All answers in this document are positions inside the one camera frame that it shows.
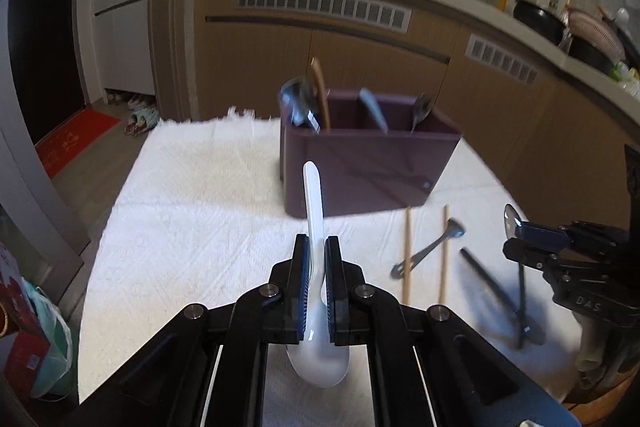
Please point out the white wall cabinet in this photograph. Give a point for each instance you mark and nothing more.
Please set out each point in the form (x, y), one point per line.
(125, 32)

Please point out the metal fork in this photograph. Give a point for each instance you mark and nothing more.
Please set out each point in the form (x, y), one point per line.
(430, 249)
(422, 107)

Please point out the purple utensil holder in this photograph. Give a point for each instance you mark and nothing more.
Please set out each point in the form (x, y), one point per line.
(360, 167)

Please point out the black pan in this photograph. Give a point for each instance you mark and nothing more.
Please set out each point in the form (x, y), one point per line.
(592, 54)

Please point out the white towel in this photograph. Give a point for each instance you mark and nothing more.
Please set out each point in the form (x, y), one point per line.
(200, 207)

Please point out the wooden counter cabinet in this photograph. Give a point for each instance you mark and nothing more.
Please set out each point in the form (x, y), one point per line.
(250, 72)

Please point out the green plastic bag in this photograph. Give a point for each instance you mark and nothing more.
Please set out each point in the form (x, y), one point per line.
(55, 347)

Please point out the black door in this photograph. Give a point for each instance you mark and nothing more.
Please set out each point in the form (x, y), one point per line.
(45, 57)

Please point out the wooden spoon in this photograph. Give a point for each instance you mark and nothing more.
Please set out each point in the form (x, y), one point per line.
(320, 92)

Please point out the black pot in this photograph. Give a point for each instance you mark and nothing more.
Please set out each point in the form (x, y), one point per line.
(540, 22)

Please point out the white plastic spoon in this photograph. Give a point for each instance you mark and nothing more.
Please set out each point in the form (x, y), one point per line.
(315, 207)

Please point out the red printed bag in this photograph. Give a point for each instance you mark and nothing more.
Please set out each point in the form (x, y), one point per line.
(20, 322)

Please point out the pink colander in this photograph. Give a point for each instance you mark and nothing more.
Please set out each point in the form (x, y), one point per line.
(595, 29)

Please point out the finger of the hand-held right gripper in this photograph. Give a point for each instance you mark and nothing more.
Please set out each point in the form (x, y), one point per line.
(530, 252)
(540, 233)

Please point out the wooden chopstick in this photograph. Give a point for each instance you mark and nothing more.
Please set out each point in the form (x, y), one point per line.
(406, 257)
(443, 257)

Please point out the long white vent grille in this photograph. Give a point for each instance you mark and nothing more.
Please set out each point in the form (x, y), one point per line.
(325, 7)

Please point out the pair of slippers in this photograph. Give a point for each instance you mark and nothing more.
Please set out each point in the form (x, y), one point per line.
(141, 122)

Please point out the red doormat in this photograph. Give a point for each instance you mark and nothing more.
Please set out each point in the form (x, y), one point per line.
(75, 142)

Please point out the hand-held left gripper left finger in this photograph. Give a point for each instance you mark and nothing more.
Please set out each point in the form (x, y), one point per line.
(301, 297)

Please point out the short white vent grille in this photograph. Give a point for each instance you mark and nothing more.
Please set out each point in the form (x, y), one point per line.
(500, 57)

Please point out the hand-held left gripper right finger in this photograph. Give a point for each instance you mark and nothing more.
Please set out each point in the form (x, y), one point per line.
(331, 297)

